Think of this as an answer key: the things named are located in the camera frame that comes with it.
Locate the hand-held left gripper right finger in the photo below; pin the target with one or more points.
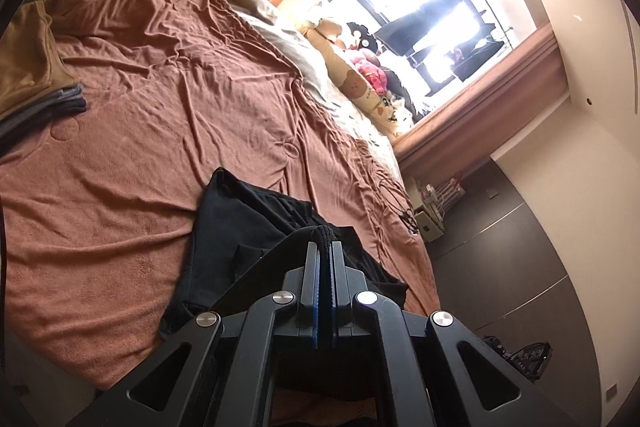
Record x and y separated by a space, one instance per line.
334 307

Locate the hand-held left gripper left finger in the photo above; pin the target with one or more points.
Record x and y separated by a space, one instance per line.
315 307

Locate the black sweatshirt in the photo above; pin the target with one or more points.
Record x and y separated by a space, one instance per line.
240 227

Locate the beige box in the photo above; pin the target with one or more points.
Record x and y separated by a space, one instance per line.
430 224

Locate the small bedside rack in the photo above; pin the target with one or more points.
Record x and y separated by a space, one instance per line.
445 192

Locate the bear print pillow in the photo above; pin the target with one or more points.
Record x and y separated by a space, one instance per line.
362 94

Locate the pink plush toy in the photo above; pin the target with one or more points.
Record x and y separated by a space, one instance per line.
367 69

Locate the black white plush toy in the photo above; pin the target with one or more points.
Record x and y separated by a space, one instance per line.
362 38

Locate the beige plush bear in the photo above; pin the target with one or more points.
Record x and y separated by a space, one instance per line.
325 29

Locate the dark drying rack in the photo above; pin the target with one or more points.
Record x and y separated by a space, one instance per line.
450 22

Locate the grey folded garment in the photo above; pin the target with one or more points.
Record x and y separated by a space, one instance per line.
60 107

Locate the tan folded garment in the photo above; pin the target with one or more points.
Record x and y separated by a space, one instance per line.
30 57

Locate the wall outlet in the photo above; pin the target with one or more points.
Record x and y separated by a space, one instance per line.
612 392

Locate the wall switch plate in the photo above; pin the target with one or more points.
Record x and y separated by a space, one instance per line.
493 192

